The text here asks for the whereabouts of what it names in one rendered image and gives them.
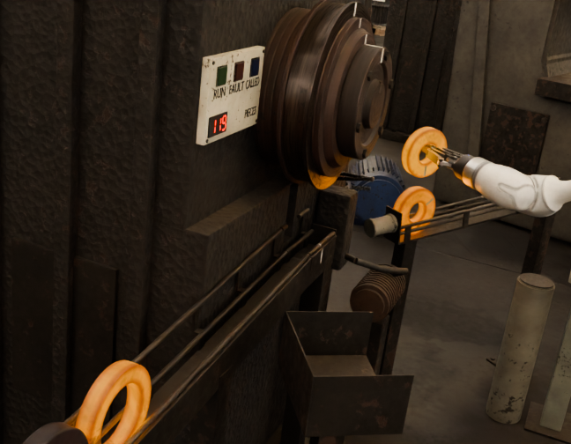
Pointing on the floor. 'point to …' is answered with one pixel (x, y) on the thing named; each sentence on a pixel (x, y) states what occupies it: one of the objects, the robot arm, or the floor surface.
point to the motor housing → (372, 303)
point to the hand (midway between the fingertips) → (426, 147)
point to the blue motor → (372, 206)
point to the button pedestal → (562, 374)
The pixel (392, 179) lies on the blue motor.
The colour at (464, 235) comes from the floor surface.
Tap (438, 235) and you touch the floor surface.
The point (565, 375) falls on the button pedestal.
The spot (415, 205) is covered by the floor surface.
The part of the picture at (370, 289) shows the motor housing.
